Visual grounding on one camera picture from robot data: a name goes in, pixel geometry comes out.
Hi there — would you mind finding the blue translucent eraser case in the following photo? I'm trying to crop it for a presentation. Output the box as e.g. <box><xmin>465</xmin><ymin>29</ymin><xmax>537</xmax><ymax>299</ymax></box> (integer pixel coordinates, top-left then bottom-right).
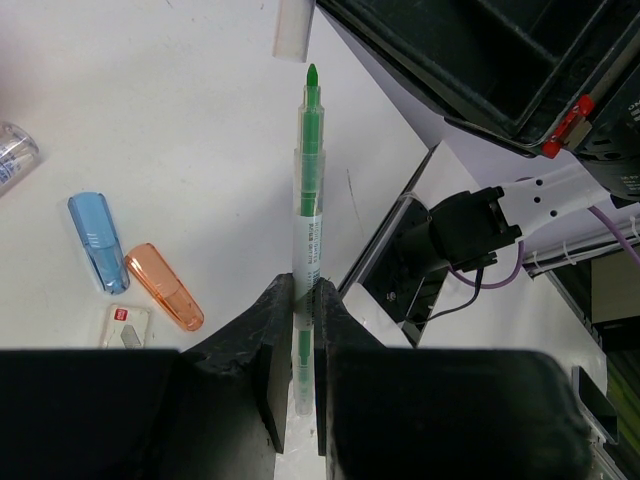
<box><xmin>67</xmin><ymin>192</ymin><xmax>130</xmax><ymax>295</ymax></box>

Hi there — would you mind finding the clear bottle blue cap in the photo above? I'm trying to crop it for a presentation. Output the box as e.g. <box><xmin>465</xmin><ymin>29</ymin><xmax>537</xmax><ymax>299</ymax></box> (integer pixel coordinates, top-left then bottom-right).
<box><xmin>0</xmin><ymin>121</ymin><xmax>41</xmax><ymax>196</ymax></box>

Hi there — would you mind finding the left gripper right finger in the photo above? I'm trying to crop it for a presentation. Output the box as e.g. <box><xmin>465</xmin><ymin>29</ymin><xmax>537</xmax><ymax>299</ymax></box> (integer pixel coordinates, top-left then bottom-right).
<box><xmin>314</xmin><ymin>280</ymin><xmax>592</xmax><ymax>479</ymax></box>

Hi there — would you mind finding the green thin highlighter pen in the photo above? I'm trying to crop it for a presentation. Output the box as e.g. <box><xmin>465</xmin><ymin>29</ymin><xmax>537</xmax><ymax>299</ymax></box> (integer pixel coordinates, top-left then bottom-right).
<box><xmin>292</xmin><ymin>64</ymin><xmax>325</xmax><ymax>417</ymax></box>

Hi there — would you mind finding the orange translucent eraser case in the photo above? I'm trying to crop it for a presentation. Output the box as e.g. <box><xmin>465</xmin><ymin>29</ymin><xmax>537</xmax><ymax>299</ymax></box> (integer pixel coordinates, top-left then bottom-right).
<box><xmin>125</xmin><ymin>243</ymin><xmax>204</xmax><ymax>332</ymax></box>

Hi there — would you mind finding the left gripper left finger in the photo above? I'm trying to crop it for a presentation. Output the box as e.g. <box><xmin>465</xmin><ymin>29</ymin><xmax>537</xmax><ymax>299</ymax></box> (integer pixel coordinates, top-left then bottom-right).
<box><xmin>1</xmin><ymin>274</ymin><xmax>293</xmax><ymax>479</ymax></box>

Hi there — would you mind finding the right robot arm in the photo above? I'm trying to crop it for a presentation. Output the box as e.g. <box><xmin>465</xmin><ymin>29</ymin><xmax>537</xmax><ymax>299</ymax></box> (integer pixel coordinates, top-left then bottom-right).
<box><xmin>321</xmin><ymin>1</ymin><xmax>639</xmax><ymax>324</ymax></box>

